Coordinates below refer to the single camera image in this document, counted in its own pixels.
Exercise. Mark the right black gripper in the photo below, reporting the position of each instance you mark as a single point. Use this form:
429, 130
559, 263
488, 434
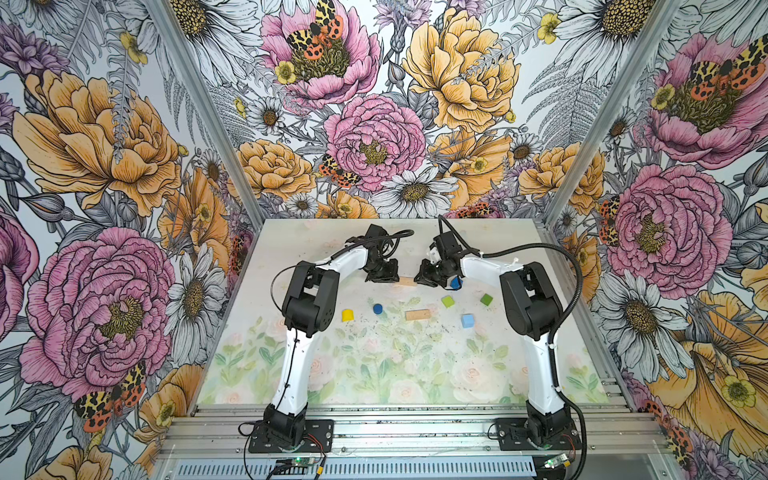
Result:
425, 278

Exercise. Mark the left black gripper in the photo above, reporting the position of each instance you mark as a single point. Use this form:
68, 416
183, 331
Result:
389, 277

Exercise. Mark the light blue wooden cube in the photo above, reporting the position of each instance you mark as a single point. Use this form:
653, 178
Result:
468, 320

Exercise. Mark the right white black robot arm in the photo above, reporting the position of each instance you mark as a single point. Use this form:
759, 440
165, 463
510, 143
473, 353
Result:
533, 310

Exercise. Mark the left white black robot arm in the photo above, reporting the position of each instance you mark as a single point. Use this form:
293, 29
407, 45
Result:
308, 309

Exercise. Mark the left green circuit board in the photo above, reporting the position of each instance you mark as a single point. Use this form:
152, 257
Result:
300, 465

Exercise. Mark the green circuit board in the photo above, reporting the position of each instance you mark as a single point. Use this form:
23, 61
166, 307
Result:
559, 461
300, 465

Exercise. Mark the right green circuit board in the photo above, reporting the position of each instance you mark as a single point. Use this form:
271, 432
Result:
559, 461

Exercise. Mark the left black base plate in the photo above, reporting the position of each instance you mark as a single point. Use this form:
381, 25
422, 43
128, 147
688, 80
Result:
313, 436

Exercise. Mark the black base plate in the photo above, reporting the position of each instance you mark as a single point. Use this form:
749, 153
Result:
313, 436
527, 434

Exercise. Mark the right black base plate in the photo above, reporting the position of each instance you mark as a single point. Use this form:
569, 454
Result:
527, 434

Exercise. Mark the aluminium mounting rail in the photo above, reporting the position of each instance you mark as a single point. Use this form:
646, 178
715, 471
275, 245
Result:
217, 432

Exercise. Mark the white vented cable duct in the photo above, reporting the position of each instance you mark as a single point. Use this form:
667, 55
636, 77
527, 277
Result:
505, 467

